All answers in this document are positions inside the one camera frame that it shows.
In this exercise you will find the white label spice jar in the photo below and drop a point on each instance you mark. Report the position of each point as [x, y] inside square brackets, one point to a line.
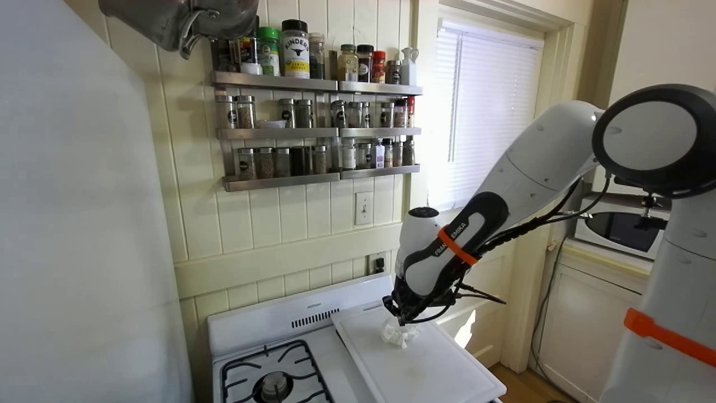
[296, 50]

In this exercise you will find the white cabinet door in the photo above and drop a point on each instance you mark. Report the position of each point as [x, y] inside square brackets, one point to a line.
[583, 324]

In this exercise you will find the black wall outlet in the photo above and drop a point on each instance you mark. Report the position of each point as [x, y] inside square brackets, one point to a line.
[377, 262]

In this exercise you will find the white cutting board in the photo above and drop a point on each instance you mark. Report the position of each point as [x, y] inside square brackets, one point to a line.
[430, 368]

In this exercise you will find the white window blinds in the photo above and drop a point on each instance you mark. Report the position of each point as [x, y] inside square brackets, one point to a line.
[483, 92]

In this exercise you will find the white wall outlet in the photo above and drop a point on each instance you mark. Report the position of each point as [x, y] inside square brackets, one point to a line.
[364, 208]

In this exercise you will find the white napkin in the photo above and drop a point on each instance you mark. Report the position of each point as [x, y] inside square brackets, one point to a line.
[398, 337]

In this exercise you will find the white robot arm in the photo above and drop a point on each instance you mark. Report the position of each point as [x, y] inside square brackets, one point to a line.
[659, 139]

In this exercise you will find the white microwave oven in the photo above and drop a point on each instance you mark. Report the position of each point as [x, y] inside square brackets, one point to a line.
[620, 217]

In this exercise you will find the hanging steel pan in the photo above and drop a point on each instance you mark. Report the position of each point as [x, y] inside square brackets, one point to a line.
[176, 24]

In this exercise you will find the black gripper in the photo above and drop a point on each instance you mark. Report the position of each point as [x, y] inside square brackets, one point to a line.
[400, 311]

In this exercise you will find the white gas stove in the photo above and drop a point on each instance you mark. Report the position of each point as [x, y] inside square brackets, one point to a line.
[288, 350]

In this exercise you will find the metal spice rack shelves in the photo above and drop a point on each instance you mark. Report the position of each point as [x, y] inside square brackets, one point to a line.
[286, 130]

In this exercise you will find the green lid spice jar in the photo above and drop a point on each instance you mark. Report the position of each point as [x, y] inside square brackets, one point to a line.
[269, 56]

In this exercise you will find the white refrigerator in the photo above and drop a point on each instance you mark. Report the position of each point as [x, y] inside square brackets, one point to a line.
[88, 293]

